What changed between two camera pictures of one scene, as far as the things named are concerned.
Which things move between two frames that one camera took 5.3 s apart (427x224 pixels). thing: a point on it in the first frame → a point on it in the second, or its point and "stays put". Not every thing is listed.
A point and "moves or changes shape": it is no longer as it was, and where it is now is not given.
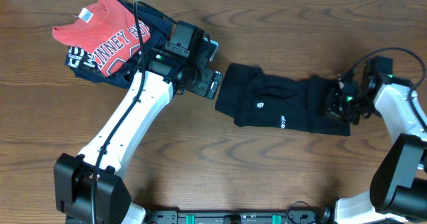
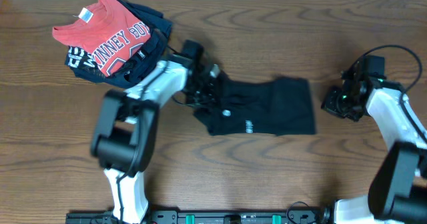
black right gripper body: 349,107 stays put
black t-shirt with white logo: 254,96 moves or changes shape
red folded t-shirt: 108,30 stays put
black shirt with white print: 83,65 stays put
